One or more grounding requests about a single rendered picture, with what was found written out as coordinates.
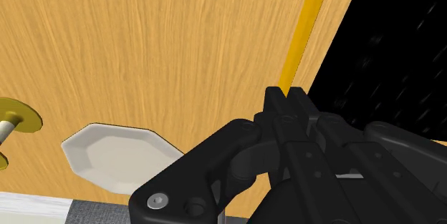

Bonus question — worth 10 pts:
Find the yellow pencil with grey end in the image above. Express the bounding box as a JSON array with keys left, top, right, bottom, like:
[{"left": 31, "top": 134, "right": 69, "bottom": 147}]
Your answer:
[{"left": 277, "top": 0, "right": 335, "bottom": 98}]

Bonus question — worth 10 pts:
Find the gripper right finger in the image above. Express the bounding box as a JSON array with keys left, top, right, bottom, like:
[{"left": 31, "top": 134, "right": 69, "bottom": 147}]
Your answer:
[{"left": 287, "top": 87, "right": 447, "bottom": 224}]

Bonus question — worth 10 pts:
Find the white octagonal plate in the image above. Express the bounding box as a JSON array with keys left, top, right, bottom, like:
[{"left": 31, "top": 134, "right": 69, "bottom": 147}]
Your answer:
[{"left": 61, "top": 122, "right": 186, "bottom": 195}]

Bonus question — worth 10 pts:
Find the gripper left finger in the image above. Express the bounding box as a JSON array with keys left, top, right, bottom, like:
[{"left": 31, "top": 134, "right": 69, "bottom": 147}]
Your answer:
[{"left": 128, "top": 86, "right": 355, "bottom": 224}]

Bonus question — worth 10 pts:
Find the yellow disc with white rod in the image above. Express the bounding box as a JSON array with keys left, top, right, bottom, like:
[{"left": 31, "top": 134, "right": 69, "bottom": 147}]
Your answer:
[{"left": 0, "top": 97, "right": 44, "bottom": 172}]

